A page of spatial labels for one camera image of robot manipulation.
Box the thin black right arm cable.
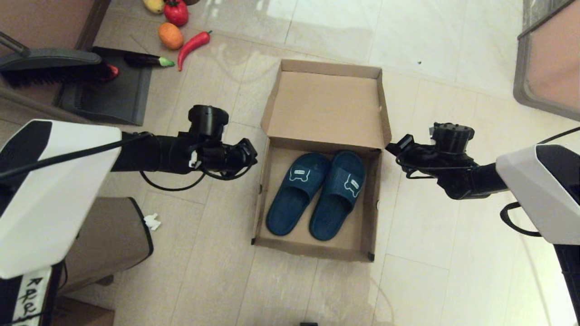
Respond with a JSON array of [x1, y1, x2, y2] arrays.
[[537, 127, 580, 146]]

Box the brown cardboard shoe box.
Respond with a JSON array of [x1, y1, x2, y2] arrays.
[[251, 59, 393, 263]]

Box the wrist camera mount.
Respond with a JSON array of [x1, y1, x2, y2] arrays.
[[428, 122, 476, 155], [188, 105, 230, 142]]

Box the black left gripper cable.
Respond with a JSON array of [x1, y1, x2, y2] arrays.
[[140, 152, 255, 192]]

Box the brown table grey legs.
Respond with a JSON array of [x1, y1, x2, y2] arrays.
[[0, 0, 114, 125]]

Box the black broom brush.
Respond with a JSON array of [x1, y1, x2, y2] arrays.
[[0, 32, 111, 89]]

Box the thick black cable loop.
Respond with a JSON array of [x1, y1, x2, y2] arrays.
[[500, 201, 543, 238]]

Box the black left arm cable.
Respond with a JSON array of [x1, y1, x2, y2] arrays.
[[0, 131, 155, 181]]

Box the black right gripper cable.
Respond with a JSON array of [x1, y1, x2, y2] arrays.
[[396, 152, 474, 180]]

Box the brown table grey rim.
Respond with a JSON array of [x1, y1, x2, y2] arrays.
[[512, 0, 580, 123]]

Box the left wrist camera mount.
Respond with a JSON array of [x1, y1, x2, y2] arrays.
[[188, 105, 230, 142]]

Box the red toy chili pepper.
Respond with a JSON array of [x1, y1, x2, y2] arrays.
[[178, 31, 213, 72]]

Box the dark grey dustpan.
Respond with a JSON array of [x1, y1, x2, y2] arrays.
[[55, 47, 154, 127]]

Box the dark teal rubber slipper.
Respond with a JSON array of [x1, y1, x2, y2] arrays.
[[266, 153, 331, 237], [309, 151, 366, 242]]

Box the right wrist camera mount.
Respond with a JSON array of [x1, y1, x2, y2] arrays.
[[428, 122, 476, 155]]

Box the orange toy fruit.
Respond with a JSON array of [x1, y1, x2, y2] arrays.
[[159, 23, 185, 51]]

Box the red toy tomato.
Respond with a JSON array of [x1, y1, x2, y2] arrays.
[[164, 0, 190, 28]]

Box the dark purple toy eggplant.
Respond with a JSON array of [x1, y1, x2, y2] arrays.
[[125, 53, 176, 69]]

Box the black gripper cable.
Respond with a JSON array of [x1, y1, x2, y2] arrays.
[[396, 152, 474, 180], [140, 152, 255, 192]]

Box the brown metal pole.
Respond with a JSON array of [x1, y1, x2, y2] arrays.
[[0, 86, 98, 127]]

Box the brown plastic trash bin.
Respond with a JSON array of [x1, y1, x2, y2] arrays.
[[58, 197, 155, 291]]

